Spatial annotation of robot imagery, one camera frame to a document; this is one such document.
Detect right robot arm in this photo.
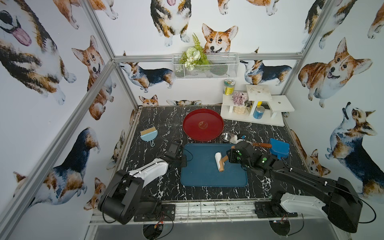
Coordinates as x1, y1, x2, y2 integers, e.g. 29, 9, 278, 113
217, 141, 363, 233

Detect pink flower decoration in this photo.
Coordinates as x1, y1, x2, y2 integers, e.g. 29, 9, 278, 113
232, 91, 249, 107

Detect white wire wall basket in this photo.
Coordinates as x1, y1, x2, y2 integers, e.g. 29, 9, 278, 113
172, 53, 240, 80

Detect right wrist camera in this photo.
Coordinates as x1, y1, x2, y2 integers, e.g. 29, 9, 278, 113
230, 135, 245, 144

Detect wooden double roller pin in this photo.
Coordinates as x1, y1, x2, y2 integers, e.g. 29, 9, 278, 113
217, 146, 235, 172

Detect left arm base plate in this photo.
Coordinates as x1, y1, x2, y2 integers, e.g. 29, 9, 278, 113
134, 202, 176, 222

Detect teal plastic tray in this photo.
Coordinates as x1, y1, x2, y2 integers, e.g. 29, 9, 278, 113
181, 144, 248, 188

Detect white tiered shelf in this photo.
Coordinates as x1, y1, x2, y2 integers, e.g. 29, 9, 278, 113
221, 85, 295, 127

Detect round metal cutter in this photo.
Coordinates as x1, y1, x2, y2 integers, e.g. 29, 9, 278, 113
221, 133, 232, 143

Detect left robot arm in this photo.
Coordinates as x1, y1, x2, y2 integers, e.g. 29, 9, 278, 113
98, 142, 187, 225

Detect artificial green white flowers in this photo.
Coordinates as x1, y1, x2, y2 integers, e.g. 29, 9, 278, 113
179, 33, 211, 71

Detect yellow sunflower seed can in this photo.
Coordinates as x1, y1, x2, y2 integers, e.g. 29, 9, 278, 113
224, 79, 236, 96

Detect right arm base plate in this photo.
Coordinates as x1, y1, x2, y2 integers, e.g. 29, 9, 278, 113
254, 202, 298, 219

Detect metal dough scraper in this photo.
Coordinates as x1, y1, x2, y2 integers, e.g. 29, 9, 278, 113
240, 135, 272, 149

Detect white dough piece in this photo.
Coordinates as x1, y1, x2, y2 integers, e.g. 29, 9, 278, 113
215, 152, 222, 166

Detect light blue hand brush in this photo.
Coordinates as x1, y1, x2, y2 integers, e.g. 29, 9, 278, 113
140, 127, 158, 147

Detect blue can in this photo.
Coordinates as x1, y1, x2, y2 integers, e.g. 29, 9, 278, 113
253, 106, 265, 120

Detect red round tray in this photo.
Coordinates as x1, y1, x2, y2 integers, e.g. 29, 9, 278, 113
183, 109, 224, 142

